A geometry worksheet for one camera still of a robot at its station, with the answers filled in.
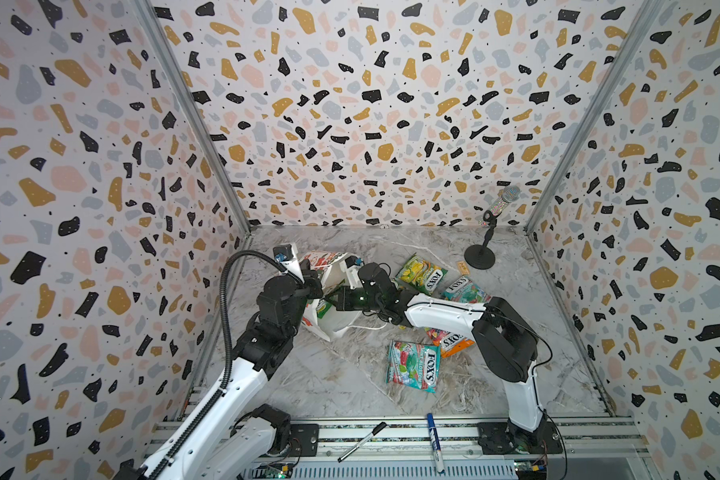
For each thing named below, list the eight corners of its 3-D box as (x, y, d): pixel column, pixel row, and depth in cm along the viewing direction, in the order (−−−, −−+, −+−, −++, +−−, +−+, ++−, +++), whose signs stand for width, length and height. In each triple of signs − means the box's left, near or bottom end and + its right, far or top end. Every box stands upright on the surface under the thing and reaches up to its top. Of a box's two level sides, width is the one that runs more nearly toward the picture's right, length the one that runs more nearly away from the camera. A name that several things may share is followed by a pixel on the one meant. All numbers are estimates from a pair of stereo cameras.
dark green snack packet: (384, 382, 85) (384, 378, 82) (391, 341, 93) (391, 336, 90) (436, 393, 83) (438, 389, 81) (439, 350, 91) (441, 345, 89)
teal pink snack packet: (468, 319, 98) (471, 313, 96) (442, 296, 104) (443, 290, 101) (487, 300, 103) (491, 295, 100) (461, 280, 109) (463, 274, 106)
